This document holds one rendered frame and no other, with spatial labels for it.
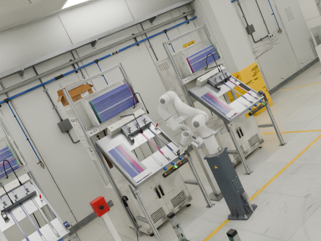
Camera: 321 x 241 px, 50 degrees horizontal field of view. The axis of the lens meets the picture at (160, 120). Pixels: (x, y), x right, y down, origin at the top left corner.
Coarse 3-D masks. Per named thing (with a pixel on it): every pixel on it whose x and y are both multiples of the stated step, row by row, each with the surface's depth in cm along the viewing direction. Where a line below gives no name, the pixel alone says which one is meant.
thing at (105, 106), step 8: (120, 88) 396; (128, 88) 402; (104, 96) 385; (112, 96) 390; (120, 96) 395; (128, 96) 401; (96, 104) 380; (104, 104) 385; (112, 104) 389; (120, 104) 394; (128, 104) 400; (96, 112) 381; (104, 112) 384; (112, 112) 389; (120, 112) 394; (104, 120) 383
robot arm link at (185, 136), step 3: (183, 132) 345; (186, 132) 345; (183, 135) 342; (186, 135) 342; (189, 135) 343; (183, 138) 343; (186, 138) 342; (189, 138) 348; (180, 141) 351; (183, 141) 346; (186, 141) 346; (183, 144) 350; (186, 144) 351
